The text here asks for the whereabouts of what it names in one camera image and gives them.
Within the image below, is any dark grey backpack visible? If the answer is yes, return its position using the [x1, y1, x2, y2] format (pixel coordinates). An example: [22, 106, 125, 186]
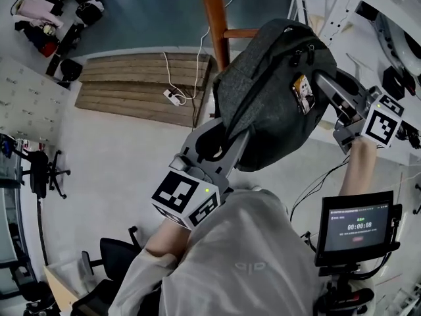
[212, 18, 338, 172]

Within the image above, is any black swivel office chair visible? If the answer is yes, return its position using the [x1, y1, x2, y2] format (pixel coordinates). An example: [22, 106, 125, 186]
[19, 149, 72, 199]

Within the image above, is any person's right forearm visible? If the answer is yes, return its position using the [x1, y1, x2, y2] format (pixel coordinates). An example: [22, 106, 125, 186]
[338, 138, 378, 197]

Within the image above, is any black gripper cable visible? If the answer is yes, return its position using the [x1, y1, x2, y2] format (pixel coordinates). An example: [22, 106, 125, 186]
[289, 158, 351, 210]

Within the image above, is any bundle of black cables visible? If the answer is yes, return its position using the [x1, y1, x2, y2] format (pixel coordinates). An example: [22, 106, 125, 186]
[396, 123, 421, 149]

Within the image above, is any black round bag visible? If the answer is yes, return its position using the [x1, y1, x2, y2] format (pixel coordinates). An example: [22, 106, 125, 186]
[59, 59, 83, 82]

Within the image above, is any light wooden desk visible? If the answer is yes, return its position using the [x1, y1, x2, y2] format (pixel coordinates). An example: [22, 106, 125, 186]
[42, 263, 86, 312]

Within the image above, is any black box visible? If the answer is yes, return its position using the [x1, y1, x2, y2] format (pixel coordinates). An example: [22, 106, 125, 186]
[383, 66, 417, 100]

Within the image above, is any person's left forearm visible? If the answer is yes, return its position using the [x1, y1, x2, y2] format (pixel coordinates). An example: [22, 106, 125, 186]
[144, 214, 191, 259]

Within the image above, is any black framed monitor screen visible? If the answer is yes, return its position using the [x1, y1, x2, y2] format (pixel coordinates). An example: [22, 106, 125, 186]
[314, 190, 395, 268]

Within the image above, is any rectangular picture badge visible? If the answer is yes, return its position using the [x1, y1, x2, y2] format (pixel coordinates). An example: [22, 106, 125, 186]
[292, 74, 316, 115]

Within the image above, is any pile of clothes and bags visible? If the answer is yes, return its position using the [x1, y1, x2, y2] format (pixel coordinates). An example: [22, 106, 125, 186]
[11, 0, 105, 59]

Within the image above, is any white power strip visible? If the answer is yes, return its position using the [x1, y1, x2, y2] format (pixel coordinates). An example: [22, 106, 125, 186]
[163, 89, 182, 107]

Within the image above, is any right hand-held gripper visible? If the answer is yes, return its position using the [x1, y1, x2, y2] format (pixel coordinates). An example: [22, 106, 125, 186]
[314, 70, 405, 154]

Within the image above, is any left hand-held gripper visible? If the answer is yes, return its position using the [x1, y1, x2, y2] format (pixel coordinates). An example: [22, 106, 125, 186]
[151, 117, 251, 230]

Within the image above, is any white rounded device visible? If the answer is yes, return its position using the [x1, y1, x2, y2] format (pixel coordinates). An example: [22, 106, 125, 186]
[374, 11, 421, 75]

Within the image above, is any brown wooden coat rack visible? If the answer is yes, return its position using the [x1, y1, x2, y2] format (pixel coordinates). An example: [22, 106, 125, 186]
[199, 0, 260, 74]

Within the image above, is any white metal shelving unit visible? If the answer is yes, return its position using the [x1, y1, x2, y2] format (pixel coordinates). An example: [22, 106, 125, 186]
[287, 0, 421, 177]

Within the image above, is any wooden plank pallet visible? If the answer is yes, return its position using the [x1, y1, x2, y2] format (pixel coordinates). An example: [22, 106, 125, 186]
[74, 53, 213, 128]

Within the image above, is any white locker cabinet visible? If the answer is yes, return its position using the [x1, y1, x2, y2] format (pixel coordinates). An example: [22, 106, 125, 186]
[0, 56, 72, 144]

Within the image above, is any white power cable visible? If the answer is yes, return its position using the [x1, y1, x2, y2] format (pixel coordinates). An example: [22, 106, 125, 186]
[193, 0, 253, 101]

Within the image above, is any person's grey shirt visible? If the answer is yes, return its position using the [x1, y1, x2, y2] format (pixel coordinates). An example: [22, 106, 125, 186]
[108, 188, 325, 316]

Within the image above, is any black monitor mount rig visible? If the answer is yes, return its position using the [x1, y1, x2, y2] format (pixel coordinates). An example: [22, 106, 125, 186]
[312, 204, 404, 316]

